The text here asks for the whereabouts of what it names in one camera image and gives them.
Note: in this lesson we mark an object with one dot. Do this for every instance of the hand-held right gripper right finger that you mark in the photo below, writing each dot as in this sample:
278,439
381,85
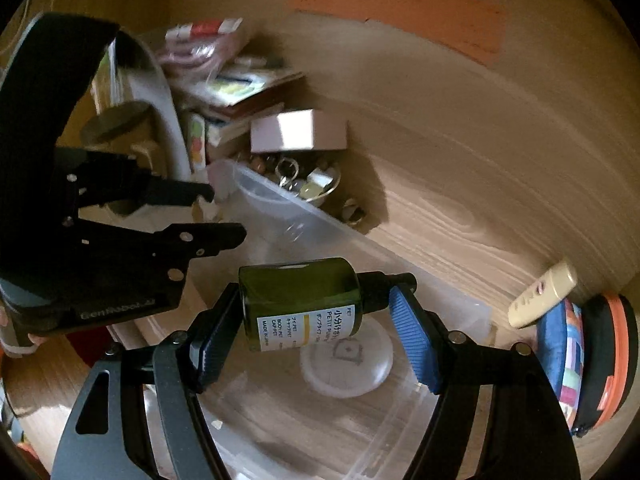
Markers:
415,340

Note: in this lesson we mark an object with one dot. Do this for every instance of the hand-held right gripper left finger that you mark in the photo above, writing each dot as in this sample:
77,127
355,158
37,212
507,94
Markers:
215,342

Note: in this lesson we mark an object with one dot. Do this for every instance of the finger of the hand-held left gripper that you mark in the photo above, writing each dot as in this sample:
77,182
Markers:
200,242
150,187

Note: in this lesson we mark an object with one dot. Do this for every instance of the green pump bottle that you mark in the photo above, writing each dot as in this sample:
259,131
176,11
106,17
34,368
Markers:
300,290

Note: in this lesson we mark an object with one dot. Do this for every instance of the clear plastic storage box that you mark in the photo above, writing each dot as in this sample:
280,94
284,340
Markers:
310,220

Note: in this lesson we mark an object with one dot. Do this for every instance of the person's left hand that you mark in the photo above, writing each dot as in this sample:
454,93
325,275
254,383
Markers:
39,339

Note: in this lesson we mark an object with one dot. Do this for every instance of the dotted colourful card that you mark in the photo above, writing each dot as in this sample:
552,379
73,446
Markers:
196,140

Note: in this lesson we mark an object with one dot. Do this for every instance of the wooden canister with dark lid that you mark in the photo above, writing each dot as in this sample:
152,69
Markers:
117,117

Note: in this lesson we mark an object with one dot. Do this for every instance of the white curved stand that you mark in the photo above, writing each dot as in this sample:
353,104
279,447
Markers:
165,110

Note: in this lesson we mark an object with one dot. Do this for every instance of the stack of books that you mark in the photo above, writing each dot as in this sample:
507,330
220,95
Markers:
240,115

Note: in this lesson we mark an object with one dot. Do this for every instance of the bowl of trinkets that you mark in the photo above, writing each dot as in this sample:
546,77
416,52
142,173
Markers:
312,187

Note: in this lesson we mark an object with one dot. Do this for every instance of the cream tube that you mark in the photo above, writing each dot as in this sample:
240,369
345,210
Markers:
542,292

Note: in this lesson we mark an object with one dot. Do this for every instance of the blue patchwork pouch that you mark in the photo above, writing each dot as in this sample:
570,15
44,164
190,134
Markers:
555,350

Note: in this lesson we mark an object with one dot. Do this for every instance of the small brown trinket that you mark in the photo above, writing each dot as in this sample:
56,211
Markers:
354,212

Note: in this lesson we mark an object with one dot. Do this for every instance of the wooden desk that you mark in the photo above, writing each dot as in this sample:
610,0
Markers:
475,210

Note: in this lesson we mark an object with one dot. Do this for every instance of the small white cardboard box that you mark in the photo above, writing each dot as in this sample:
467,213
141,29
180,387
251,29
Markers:
295,132

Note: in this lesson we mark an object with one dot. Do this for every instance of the plastic bag with red label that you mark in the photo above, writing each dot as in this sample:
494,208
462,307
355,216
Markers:
200,45

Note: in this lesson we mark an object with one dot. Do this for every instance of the black and orange case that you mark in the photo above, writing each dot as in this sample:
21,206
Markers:
600,360

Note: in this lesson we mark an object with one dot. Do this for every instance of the orange paper sheet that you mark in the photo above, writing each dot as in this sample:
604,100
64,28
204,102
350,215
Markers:
400,5

